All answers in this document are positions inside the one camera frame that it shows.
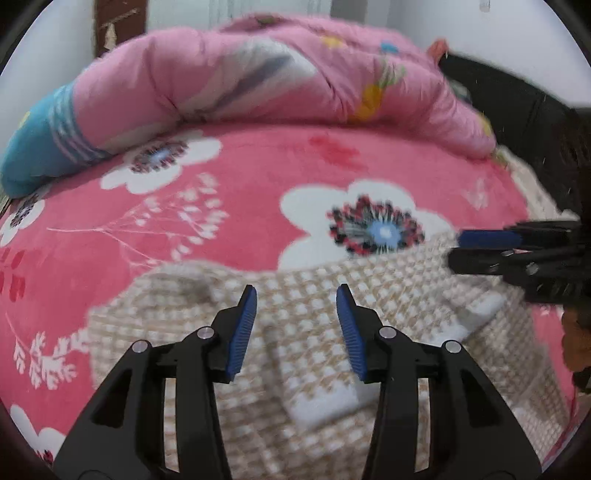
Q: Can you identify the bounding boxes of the brown wooden door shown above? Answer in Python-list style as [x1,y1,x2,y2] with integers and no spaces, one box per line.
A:
[93,0,148,58]

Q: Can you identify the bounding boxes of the black bed headboard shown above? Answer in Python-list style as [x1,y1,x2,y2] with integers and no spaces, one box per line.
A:
[439,54,590,214]

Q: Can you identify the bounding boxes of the white wardrobe door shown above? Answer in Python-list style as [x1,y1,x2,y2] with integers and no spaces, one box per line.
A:
[146,0,392,31]

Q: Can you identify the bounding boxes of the pink and blue quilt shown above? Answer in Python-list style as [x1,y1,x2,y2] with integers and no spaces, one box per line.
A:
[1,14,496,198]

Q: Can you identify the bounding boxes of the pink floral fleece blanket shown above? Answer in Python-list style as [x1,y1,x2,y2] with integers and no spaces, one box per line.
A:
[1,125,576,479]

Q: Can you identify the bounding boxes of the right hand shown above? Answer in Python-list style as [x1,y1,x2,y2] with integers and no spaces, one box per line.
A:
[562,306,590,395]

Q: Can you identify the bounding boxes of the beige houndstooth knit coat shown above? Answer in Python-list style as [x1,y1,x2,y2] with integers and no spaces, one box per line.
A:
[88,145,570,479]

